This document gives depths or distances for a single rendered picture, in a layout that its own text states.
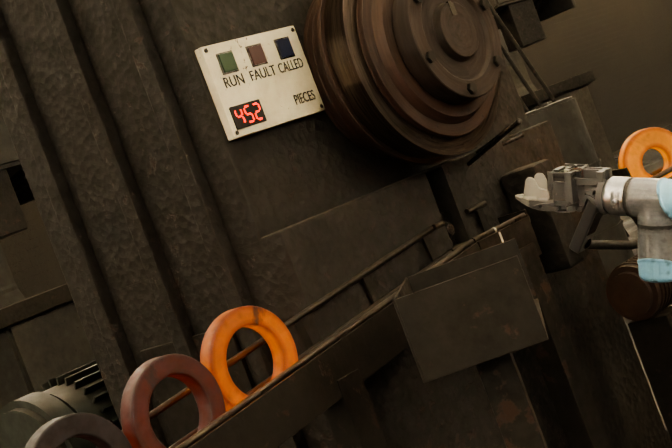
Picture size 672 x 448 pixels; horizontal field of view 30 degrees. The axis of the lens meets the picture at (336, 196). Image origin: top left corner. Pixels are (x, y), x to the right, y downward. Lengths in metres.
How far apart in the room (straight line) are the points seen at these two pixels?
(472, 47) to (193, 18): 0.57
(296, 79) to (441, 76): 0.28
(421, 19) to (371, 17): 0.10
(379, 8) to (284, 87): 0.24
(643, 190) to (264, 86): 0.74
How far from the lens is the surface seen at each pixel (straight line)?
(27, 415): 3.29
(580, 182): 2.46
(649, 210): 2.38
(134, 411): 1.93
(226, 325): 2.07
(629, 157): 2.86
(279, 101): 2.43
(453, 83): 2.48
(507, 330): 1.95
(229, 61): 2.37
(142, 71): 2.41
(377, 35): 2.45
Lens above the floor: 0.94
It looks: 1 degrees down
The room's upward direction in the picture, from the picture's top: 21 degrees counter-clockwise
